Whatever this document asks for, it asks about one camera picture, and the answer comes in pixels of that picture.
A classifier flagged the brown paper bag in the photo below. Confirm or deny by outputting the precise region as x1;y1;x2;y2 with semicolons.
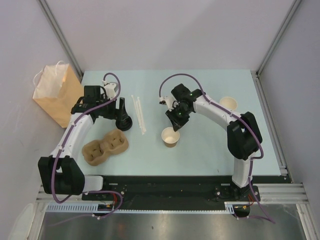
32;60;84;128

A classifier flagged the stack of brown paper cups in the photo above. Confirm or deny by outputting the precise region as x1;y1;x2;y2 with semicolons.
219;96;238;111

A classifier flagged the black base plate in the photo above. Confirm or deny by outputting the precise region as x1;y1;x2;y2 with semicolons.
81;175;261;203

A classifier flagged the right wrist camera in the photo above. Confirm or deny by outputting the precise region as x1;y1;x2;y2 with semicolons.
159;96;176;111

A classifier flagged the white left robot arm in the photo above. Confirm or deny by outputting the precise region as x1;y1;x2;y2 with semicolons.
38;82;133;200

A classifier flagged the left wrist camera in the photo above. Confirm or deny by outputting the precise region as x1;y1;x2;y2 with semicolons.
102;80;119;99

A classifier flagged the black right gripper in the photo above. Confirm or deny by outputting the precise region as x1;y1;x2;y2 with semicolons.
165;104;192;132

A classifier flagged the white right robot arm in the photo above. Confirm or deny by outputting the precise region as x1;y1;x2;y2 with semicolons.
159;83;263;201

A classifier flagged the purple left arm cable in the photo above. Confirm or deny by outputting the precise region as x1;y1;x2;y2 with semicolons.
49;72;123;203

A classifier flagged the white slotted cable duct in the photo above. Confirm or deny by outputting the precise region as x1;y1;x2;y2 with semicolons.
46;203;99;213

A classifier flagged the brown pulp cup carrier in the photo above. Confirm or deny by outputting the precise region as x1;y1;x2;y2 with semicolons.
81;129;129;167

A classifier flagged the paper wrapped straw two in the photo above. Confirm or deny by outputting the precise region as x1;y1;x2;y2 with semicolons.
133;96;146;135

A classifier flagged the black plastic cup lid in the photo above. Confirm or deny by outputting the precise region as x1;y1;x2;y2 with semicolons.
115;116;133;132

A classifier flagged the single brown paper cup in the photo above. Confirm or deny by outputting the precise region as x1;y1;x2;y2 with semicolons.
161;127;180;148

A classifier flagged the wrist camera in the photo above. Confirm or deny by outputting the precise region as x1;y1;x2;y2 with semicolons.
159;96;176;111
102;80;119;99

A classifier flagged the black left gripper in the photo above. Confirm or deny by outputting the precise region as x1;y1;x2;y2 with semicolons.
96;94;128;121

